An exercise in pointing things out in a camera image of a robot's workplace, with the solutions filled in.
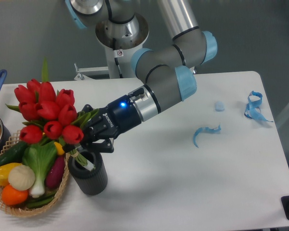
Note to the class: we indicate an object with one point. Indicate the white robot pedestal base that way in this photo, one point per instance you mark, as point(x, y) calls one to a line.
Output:
point(120, 42)

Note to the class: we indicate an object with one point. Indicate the dark grey ribbed vase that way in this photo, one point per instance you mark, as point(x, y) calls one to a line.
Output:
point(90, 182)

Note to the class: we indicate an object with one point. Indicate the woven wicker basket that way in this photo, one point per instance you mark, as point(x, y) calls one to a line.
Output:
point(20, 210)

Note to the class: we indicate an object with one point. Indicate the dark green cucumber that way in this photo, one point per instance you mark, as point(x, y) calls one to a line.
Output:
point(14, 154)

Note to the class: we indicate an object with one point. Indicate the green bok choy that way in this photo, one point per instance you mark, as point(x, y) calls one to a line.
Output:
point(40, 158)

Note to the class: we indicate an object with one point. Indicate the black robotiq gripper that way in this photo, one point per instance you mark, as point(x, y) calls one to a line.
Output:
point(108, 123)

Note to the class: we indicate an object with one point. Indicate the yellow squash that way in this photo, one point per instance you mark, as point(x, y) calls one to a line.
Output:
point(59, 149)

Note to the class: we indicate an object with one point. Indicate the curved blue tape strip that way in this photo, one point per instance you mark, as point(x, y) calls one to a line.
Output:
point(205, 130)

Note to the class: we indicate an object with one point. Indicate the crumpled blue tape ribbon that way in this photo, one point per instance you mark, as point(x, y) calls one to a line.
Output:
point(252, 110)

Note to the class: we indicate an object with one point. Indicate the cream white garlic bulb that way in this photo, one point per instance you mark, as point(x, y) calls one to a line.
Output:
point(21, 177)

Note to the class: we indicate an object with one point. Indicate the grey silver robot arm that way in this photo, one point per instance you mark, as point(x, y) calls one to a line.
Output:
point(166, 75)

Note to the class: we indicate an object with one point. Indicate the green bean pods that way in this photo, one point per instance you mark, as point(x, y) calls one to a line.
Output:
point(41, 201)

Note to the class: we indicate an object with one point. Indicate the yellow bell pepper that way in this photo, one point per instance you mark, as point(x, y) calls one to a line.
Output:
point(4, 172)

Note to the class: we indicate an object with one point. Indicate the small light blue cap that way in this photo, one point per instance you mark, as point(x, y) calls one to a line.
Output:
point(219, 106)

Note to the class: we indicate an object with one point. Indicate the red tulip bouquet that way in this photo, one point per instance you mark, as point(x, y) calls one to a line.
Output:
point(50, 116)

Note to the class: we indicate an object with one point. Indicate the orange fruit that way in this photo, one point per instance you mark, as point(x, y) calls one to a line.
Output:
point(12, 196)

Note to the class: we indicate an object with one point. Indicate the purple sweet potato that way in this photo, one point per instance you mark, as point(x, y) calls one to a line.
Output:
point(55, 175)

